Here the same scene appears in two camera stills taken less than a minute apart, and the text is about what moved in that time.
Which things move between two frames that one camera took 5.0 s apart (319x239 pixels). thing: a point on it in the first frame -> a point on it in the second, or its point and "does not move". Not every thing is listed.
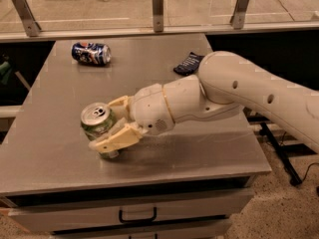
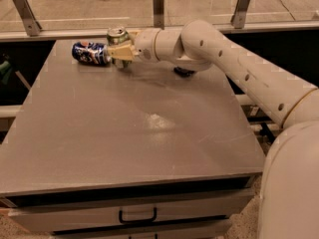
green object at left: [5, 72] does not move
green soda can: [97, 119] -> [118, 35]
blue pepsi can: [94, 54] does not move
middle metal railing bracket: [158, 10] does not move
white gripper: [150, 110] -> [145, 44]
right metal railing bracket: [238, 18] does not move
